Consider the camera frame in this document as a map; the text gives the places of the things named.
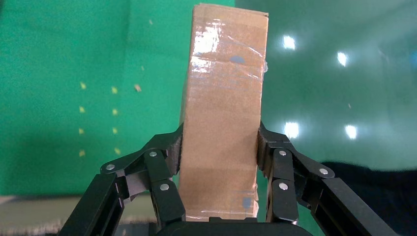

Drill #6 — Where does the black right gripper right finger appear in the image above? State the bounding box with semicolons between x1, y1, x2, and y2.
256;121;400;236

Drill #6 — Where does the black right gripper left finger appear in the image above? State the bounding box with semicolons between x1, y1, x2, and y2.
57;122;187;236

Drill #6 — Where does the small brown cardboard box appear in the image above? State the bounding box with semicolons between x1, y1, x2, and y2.
177;3;270;223

